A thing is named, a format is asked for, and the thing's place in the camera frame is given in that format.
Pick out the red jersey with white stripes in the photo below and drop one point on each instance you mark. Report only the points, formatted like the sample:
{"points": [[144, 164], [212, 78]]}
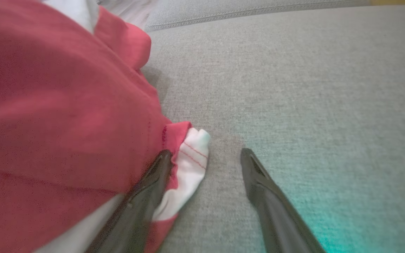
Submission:
{"points": [[47, 105]]}

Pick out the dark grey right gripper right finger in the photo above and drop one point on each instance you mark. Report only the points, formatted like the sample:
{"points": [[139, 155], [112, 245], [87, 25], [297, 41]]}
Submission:
{"points": [[280, 221]]}

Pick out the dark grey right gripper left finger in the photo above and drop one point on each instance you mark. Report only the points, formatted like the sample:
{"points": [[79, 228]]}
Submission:
{"points": [[135, 214]]}

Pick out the long yellow sofa back cushion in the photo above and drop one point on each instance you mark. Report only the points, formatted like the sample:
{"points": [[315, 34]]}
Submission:
{"points": [[399, 1]]}

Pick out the long grey sofa seat cushion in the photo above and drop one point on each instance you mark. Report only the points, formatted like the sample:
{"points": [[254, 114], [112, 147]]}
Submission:
{"points": [[258, 12]]}

